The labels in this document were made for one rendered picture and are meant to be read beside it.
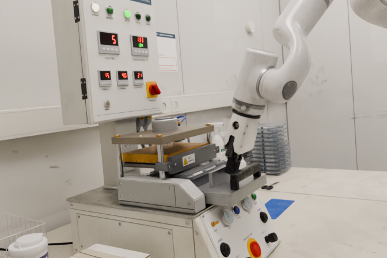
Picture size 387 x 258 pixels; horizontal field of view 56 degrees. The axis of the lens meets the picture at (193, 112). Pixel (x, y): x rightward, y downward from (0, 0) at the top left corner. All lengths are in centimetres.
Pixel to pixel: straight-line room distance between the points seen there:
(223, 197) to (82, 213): 45
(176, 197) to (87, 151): 77
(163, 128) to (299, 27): 46
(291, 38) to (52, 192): 105
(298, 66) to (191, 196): 39
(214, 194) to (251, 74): 31
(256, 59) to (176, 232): 46
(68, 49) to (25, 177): 54
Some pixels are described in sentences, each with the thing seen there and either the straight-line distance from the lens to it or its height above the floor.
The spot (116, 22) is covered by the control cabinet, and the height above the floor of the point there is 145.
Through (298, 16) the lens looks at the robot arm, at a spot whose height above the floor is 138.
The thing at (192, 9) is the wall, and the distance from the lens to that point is 231.
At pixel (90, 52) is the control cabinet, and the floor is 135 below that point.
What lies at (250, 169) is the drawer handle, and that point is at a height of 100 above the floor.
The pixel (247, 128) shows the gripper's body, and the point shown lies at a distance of 93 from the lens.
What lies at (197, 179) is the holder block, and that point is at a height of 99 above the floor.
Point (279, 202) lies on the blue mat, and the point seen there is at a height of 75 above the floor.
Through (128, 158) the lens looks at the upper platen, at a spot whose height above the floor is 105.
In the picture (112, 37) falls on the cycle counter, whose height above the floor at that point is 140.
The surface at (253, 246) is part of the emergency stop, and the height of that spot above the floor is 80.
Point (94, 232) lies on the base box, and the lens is 114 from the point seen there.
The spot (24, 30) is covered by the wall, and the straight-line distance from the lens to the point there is 149.
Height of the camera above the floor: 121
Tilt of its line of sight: 3 degrees down
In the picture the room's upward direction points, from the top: 5 degrees counter-clockwise
